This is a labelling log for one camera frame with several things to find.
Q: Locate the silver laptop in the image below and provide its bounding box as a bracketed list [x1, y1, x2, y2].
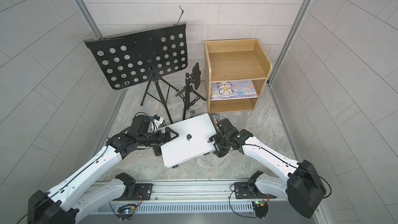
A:
[161, 114, 216, 168]

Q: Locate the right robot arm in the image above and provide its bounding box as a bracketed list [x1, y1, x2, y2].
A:
[210, 118, 332, 218]

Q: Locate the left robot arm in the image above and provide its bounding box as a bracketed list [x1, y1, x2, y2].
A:
[27, 112, 179, 224]

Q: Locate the black microphone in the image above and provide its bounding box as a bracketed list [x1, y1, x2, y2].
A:
[153, 145, 162, 157]

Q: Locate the black phone tripod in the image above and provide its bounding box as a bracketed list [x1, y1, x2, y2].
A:
[176, 63, 206, 120]

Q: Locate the cartoon cat picture book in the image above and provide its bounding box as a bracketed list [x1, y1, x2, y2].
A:
[210, 80, 258, 101]

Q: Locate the wooden two-tier shelf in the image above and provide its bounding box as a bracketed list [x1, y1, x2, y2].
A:
[204, 39, 273, 114]

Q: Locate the right circuit board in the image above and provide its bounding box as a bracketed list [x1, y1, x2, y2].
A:
[252, 201, 269, 218]

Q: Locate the circuit board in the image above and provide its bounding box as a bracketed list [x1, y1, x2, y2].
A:
[252, 201, 269, 218]
[118, 204, 137, 219]

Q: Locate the left circuit board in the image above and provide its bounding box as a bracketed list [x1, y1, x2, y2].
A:
[118, 204, 137, 219]

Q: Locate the black perforated music stand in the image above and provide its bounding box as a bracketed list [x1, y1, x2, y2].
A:
[84, 21, 188, 108]

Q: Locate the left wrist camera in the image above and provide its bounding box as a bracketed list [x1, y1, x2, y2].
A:
[150, 115, 165, 132]

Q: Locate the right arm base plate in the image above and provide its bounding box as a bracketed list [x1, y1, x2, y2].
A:
[230, 182, 277, 200]

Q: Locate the aluminium mounting rail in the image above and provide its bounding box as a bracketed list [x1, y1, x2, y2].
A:
[75, 174, 288, 206]

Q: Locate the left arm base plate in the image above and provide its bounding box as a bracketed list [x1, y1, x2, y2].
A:
[118, 184, 153, 201]

